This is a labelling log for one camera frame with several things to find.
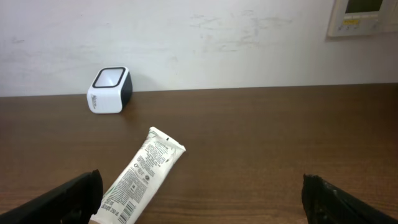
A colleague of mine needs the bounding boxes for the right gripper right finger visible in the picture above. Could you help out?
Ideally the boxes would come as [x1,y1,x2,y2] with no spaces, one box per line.
[302,174,397,224]

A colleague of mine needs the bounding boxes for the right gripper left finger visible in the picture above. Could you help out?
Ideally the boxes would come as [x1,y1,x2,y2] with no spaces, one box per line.
[1,170,103,224]

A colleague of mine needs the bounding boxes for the white cream tube gold cap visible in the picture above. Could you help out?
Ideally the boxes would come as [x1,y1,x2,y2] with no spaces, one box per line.
[89,127,186,224]

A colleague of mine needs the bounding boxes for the white barcode scanner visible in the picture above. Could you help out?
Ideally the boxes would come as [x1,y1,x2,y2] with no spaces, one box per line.
[86,67,133,114]

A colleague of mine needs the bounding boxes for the wall control panel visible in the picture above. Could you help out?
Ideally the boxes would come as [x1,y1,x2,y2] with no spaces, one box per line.
[327,0,397,37]

